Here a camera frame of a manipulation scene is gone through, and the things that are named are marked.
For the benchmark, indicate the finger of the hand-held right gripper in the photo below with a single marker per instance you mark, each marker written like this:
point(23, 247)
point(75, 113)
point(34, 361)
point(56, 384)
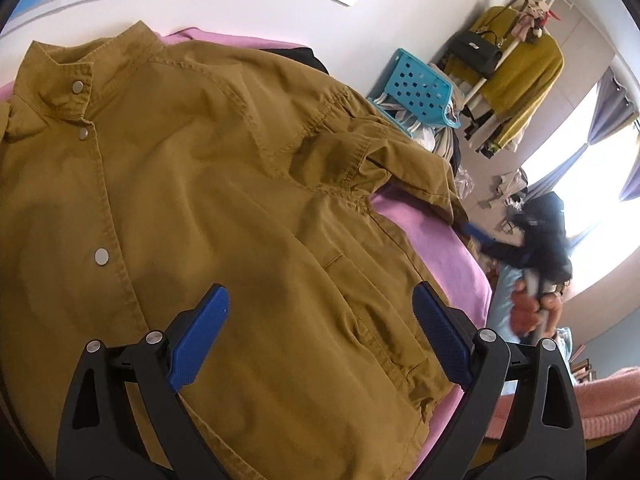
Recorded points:
point(477, 233)

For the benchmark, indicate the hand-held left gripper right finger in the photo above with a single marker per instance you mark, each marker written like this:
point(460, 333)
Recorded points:
point(440, 340)

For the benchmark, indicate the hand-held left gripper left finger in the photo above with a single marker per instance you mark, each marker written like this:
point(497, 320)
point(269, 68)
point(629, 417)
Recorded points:
point(200, 335)

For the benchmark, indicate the mustard brown jacket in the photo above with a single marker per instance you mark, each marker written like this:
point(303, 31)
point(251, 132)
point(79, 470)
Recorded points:
point(200, 170)

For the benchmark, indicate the pile of mixed clothes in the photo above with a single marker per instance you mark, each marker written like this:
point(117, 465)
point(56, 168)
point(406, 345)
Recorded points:
point(442, 137)

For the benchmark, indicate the white clothes rack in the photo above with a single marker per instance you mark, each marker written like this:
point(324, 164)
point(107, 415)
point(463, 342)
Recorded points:
point(482, 82)

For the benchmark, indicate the person's right hand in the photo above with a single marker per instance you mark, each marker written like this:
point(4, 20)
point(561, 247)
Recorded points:
point(525, 310)

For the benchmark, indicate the clutter of papers and boxes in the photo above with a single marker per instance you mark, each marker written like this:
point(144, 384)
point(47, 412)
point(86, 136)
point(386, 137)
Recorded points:
point(502, 195)

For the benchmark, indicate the pink bed sheet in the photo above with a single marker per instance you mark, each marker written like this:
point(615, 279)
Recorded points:
point(430, 245)

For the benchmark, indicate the bright window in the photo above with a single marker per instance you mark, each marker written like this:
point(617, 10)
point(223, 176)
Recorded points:
point(595, 200)

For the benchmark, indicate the light blue cloth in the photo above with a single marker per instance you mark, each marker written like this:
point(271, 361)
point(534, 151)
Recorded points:
point(505, 295)

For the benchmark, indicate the grey purple curtain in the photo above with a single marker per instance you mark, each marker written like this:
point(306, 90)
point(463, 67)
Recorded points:
point(612, 105)
point(560, 172)

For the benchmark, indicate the teal perforated plastic stool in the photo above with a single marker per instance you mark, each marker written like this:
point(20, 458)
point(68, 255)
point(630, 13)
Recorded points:
point(415, 85)

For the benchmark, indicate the yellow hanging sweater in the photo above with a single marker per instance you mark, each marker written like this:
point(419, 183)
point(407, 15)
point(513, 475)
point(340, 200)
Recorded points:
point(530, 75)

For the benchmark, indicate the coral knitted blanket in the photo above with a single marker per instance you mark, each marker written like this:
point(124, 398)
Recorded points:
point(605, 400)

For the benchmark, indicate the black handbag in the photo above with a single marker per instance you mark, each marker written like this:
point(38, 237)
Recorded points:
point(475, 52)

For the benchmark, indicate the pink plush toy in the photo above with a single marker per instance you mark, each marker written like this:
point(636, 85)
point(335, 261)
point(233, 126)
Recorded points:
point(532, 20)

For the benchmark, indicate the black cloth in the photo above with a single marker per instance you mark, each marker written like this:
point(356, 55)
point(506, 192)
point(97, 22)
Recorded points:
point(307, 57)

